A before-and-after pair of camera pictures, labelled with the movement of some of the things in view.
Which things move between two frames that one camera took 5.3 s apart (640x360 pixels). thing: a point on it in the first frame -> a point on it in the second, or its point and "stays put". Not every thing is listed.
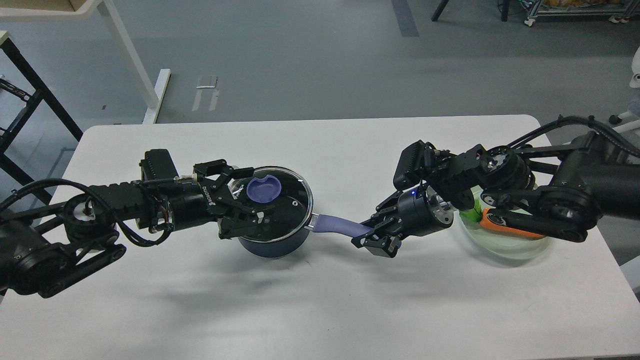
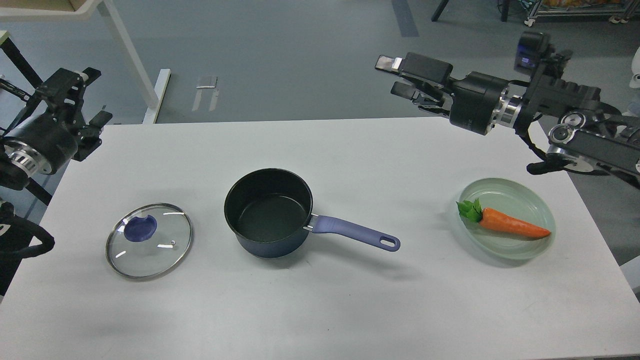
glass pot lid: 283,195 -> 148,240
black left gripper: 194,206 -> 43,144
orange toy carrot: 476,215 stays put
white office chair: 633,116 stays put
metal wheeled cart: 621,10 stays put
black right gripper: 421,211 -> 474,98
